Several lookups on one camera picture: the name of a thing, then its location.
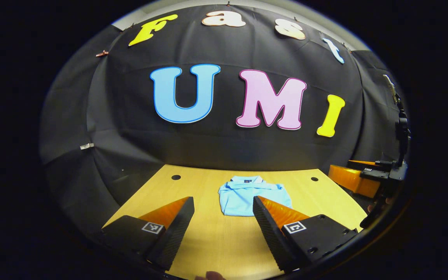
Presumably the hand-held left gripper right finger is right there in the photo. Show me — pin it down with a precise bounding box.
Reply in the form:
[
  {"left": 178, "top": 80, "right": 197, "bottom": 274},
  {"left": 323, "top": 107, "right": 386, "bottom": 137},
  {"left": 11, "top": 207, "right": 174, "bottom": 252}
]
[{"left": 253, "top": 196, "right": 359, "bottom": 273}]

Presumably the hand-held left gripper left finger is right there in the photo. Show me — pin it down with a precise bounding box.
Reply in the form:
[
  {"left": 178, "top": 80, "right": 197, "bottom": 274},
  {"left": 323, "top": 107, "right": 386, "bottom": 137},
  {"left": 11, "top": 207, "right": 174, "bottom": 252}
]
[{"left": 101, "top": 196, "right": 195, "bottom": 271}]

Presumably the light blue T-shirt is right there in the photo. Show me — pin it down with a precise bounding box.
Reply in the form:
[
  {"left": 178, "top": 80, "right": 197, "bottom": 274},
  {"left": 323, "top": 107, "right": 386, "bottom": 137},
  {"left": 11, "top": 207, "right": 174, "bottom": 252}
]
[{"left": 219, "top": 175, "right": 292, "bottom": 217}]

